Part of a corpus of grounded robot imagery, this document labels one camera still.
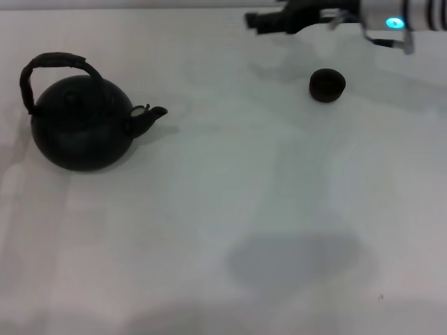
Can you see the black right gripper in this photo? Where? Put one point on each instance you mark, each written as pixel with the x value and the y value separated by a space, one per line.
pixel 314 10

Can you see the small dark brown teacup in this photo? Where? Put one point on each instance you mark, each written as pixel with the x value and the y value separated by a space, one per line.
pixel 326 85

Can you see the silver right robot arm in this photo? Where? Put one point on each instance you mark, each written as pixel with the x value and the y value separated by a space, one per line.
pixel 415 14

